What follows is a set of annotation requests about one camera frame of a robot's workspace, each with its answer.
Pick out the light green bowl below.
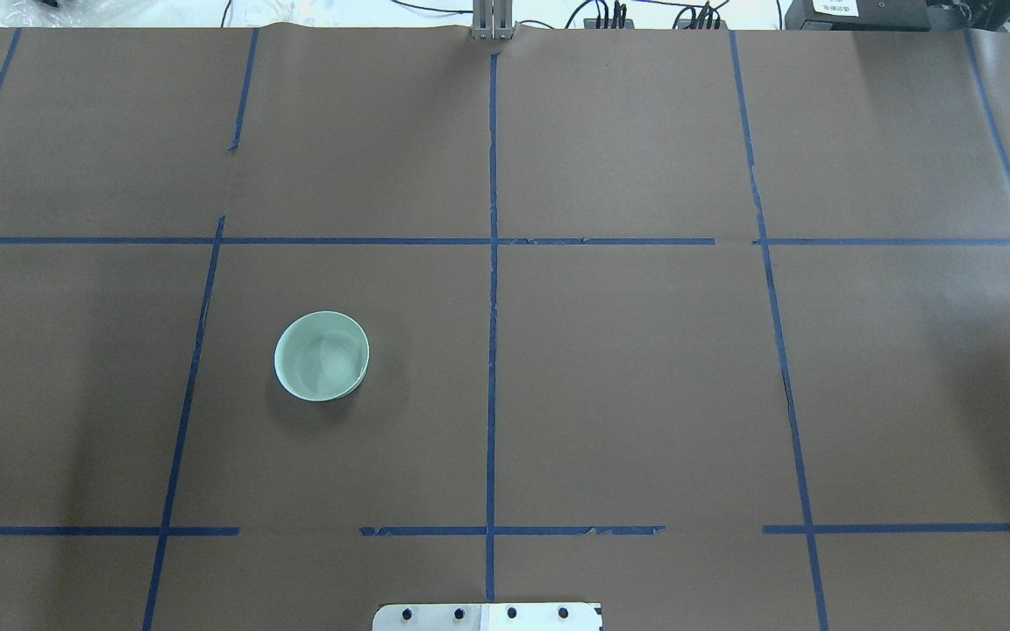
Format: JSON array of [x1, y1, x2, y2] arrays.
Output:
[[274, 311, 370, 402]]

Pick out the black equipment box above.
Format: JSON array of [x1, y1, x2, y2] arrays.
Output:
[[783, 1, 931, 32]]

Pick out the black power strip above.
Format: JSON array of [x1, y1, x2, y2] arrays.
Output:
[[581, 7, 729, 31]]

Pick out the grey aluminium frame post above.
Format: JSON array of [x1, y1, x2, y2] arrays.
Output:
[[472, 0, 516, 41]]

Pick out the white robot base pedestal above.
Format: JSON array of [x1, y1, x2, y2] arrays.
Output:
[[372, 602, 604, 630]]

